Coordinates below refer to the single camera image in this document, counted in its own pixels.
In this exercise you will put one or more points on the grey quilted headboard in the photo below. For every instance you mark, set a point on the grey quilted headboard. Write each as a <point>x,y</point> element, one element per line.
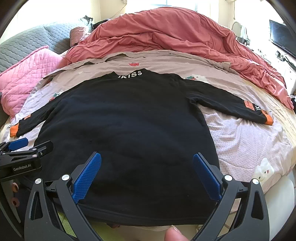
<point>56,37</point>

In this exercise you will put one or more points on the white desk with clutter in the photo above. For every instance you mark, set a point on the white desk with clutter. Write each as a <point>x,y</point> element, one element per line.
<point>279,59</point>

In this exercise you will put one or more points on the black monitor screen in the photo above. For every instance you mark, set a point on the black monitor screen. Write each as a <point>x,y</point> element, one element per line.
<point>281,37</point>

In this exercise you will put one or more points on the coral red duvet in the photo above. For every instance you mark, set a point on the coral red duvet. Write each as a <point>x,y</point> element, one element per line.
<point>181,30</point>

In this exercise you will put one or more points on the pink quilted pillow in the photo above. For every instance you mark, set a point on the pink quilted pillow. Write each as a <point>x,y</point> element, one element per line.
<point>20,79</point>

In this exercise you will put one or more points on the right hand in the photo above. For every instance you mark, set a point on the right hand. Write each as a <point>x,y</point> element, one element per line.
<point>173,234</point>

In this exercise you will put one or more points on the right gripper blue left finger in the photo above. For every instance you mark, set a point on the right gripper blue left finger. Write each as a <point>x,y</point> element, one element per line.
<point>42,220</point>

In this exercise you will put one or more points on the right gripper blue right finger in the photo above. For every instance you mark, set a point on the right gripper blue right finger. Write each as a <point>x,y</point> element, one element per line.
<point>251,219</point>

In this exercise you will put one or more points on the left hand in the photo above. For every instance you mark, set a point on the left hand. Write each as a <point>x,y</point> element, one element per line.
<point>14,200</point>

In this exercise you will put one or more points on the pink cartoon print bedsheet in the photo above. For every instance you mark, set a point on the pink cartoon print bedsheet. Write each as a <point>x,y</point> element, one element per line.
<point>245,150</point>

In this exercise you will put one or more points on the dusty pink small pillow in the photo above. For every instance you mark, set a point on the dusty pink small pillow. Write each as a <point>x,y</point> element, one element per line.
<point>78,34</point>

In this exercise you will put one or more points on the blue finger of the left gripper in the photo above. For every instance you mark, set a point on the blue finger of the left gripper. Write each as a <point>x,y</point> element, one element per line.
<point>14,145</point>
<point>43,148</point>

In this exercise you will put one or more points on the black long-sleeve shirt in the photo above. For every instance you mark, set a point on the black long-sleeve shirt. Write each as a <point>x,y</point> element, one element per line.
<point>147,127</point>

